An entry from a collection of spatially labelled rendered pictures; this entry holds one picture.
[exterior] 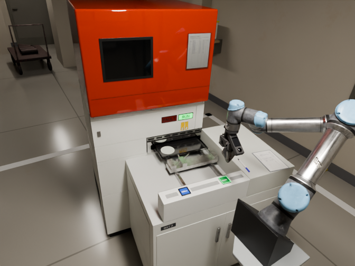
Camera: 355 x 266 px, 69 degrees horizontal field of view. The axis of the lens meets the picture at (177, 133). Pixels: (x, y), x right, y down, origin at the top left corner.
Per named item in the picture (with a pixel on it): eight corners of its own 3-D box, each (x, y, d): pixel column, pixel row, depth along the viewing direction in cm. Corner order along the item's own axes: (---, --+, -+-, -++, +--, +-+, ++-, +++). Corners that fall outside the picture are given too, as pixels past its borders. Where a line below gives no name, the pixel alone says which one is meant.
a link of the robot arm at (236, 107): (242, 106, 122) (226, 102, 126) (239, 126, 128) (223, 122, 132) (248, 101, 128) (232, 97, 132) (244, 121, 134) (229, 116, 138)
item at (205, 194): (157, 210, 149) (157, 192, 141) (237, 187, 168) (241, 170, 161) (162, 222, 141) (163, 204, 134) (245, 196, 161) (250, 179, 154)
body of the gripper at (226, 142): (229, 141, 147) (232, 123, 141) (238, 149, 140) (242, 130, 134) (217, 144, 144) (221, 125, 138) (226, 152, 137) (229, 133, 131)
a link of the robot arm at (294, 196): (297, 218, 114) (367, 116, 114) (299, 219, 101) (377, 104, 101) (273, 201, 120) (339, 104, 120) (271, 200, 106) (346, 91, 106)
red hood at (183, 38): (78, 78, 214) (65, -3, 183) (169, 69, 244) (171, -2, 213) (90, 119, 156) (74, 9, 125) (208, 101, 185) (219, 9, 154)
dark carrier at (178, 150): (147, 133, 207) (147, 132, 206) (186, 126, 219) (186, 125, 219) (162, 157, 180) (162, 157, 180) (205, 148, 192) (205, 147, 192)
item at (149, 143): (147, 152, 193) (146, 141, 188) (199, 141, 208) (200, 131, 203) (147, 153, 191) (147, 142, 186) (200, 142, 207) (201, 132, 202)
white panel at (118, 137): (96, 163, 183) (89, 113, 162) (198, 142, 212) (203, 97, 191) (97, 166, 180) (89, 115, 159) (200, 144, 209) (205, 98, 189)
